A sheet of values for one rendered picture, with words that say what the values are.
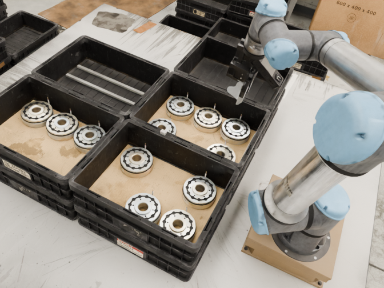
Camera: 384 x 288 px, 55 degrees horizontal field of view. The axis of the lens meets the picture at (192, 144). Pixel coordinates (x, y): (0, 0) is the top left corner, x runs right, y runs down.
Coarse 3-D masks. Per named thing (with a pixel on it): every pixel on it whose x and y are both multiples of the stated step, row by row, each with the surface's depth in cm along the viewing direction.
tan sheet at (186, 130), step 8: (160, 112) 136; (192, 120) 135; (224, 120) 137; (176, 128) 132; (184, 128) 132; (192, 128) 132; (184, 136) 129; (192, 136) 130; (200, 136) 130; (208, 136) 131; (216, 136) 131; (200, 144) 128; (208, 144) 128; (224, 144) 129; (232, 144) 129; (248, 144) 130; (240, 152) 127; (240, 160) 125
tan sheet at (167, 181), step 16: (160, 160) 121; (112, 176) 115; (128, 176) 115; (160, 176) 117; (176, 176) 117; (192, 176) 118; (96, 192) 110; (112, 192) 111; (128, 192) 111; (144, 192) 112; (160, 192) 113; (176, 192) 113; (176, 208) 110; (192, 208) 110; (208, 208) 111; (192, 240) 103
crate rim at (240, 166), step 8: (176, 72) 137; (192, 80) 135; (160, 88) 130; (208, 88) 133; (216, 88) 133; (152, 96) 127; (232, 96) 131; (144, 104) 123; (248, 104) 130; (136, 112) 120; (136, 120) 118; (264, 120) 125; (152, 128) 116; (176, 136) 115; (256, 136) 119; (192, 144) 114; (208, 152) 112; (248, 152) 114; (224, 160) 111; (240, 168) 111
